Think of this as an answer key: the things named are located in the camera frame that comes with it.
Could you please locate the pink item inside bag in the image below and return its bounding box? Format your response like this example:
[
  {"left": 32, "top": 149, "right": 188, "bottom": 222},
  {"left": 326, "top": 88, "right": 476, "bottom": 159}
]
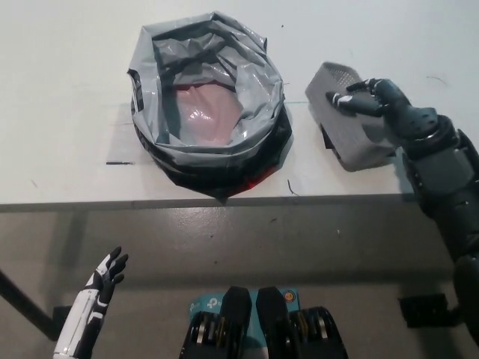
[{"left": 174, "top": 86, "right": 244, "bottom": 145}]

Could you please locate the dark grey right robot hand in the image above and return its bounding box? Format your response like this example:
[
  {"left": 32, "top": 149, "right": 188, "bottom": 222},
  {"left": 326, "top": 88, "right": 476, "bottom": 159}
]
[{"left": 325, "top": 77, "right": 456, "bottom": 150}]

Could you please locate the large black floor tape patch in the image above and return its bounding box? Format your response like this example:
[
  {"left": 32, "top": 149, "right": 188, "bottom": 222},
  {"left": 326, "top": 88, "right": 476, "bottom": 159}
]
[{"left": 397, "top": 293, "right": 450, "bottom": 329}]

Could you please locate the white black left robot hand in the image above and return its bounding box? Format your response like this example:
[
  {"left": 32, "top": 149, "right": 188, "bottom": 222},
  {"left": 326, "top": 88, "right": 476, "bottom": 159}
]
[{"left": 52, "top": 245, "right": 130, "bottom": 359}]

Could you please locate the teal cardboard box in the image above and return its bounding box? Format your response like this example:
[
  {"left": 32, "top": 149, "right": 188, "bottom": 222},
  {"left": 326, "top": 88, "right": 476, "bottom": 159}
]
[{"left": 186, "top": 288, "right": 300, "bottom": 343}]

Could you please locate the grey perforated rectangular container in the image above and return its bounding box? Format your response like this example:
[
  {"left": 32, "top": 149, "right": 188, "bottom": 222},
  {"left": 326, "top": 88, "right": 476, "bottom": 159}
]
[{"left": 305, "top": 61, "right": 396, "bottom": 174}]

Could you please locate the grey and black plastic bag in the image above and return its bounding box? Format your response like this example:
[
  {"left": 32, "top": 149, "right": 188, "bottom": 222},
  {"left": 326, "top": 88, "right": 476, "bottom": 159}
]
[{"left": 126, "top": 10, "right": 293, "bottom": 200}]

